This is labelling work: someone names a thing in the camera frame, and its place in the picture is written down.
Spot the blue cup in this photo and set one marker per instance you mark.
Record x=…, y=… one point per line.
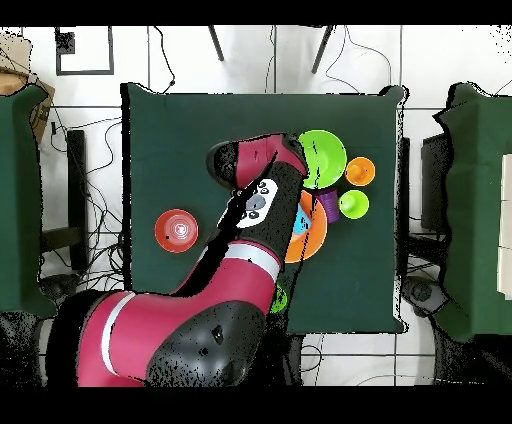
x=302, y=222

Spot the large orange bowl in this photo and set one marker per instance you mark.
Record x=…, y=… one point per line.
x=316, y=236

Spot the purple cup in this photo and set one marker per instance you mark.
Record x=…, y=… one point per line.
x=332, y=206

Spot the red bowl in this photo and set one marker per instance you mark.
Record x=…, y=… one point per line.
x=176, y=230

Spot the large green bowl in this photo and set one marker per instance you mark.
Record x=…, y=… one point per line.
x=326, y=159

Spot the lime green cup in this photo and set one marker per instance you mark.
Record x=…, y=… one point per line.
x=354, y=204

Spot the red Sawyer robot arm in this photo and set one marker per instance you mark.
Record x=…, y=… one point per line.
x=180, y=320

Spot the dark green tablecloth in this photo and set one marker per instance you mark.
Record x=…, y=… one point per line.
x=180, y=140

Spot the orange cup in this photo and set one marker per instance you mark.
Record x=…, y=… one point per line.
x=360, y=172

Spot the black floor stand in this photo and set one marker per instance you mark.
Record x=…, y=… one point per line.
x=404, y=180
x=76, y=180

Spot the dark tripod leg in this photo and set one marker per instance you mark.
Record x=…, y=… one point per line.
x=216, y=44
x=322, y=50

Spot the black box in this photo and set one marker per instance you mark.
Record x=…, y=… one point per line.
x=434, y=184

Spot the grey black device base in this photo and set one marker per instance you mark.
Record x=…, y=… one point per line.
x=422, y=292
x=56, y=286

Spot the green cloth side table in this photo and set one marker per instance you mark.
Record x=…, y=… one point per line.
x=476, y=240
x=20, y=200

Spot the cardboard box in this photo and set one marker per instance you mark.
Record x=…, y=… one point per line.
x=42, y=116

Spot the black square frame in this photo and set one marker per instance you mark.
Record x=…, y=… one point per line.
x=84, y=72

